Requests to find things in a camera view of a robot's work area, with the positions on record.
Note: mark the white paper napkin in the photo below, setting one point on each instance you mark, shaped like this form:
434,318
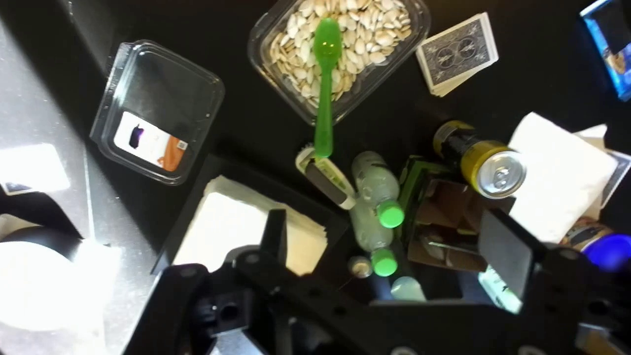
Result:
558,174

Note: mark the green plastic spoon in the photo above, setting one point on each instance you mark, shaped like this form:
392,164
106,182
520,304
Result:
323,99

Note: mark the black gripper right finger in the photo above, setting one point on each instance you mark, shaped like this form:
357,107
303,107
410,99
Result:
505,253

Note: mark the teal green carton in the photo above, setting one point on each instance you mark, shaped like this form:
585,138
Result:
493,286

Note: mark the black square tray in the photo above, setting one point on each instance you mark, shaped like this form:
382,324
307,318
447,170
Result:
189,174

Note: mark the small clear bottle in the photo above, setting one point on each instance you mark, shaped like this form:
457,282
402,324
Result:
406,288

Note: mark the white styrofoam box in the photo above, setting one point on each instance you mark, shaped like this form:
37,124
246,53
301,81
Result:
223,223

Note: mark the jar with blue lid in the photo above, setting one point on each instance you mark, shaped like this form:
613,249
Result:
601,247

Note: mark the clear plastic tub of seeds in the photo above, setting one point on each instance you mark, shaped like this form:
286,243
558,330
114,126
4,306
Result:
366,32

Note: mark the clear plastic container with label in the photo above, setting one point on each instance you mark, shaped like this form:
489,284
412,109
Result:
157,109

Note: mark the open brown cardboard box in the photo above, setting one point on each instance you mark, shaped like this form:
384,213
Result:
445,217

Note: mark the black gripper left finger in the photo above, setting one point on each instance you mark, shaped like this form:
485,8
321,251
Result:
272,237

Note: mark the clear bottle with green cap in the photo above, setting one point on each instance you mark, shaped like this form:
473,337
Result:
366,233
374,180

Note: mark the blue snack packet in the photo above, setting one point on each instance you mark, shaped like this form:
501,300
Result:
613,46

